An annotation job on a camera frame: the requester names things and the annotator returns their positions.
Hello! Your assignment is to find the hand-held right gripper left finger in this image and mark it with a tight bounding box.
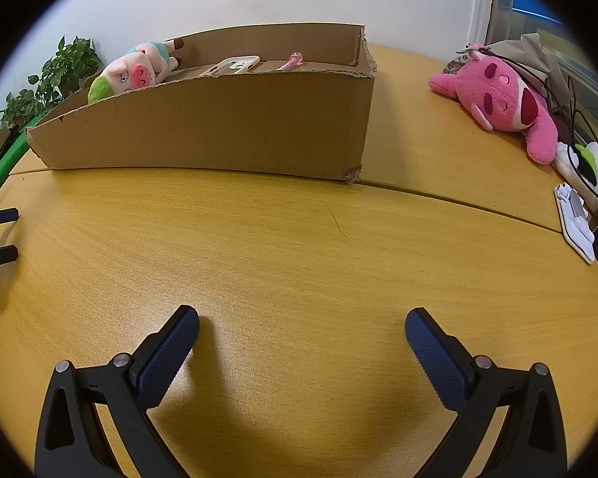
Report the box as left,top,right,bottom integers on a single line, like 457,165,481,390
34,305,201,478

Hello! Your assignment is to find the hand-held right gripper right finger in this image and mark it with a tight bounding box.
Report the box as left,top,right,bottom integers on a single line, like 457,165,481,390
405,308,569,478

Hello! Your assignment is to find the brown cardboard box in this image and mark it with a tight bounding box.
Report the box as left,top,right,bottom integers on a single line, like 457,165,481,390
26,23,378,183

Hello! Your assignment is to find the green board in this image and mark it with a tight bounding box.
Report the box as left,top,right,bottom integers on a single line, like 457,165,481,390
0,114,43,195

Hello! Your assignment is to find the green potted plant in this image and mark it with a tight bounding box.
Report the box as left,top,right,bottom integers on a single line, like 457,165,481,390
0,36,103,127

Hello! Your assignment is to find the white flat packet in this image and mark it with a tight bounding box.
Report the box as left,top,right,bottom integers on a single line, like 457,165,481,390
554,182,598,264

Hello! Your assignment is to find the pig plush toy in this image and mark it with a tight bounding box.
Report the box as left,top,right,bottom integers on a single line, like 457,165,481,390
88,39,186,105

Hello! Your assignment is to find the pink bear plush toy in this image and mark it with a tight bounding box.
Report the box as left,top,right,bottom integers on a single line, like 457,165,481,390
428,42,560,165

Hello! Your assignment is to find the black cable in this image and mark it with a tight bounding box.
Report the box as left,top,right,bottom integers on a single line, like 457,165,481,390
488,47,598,212

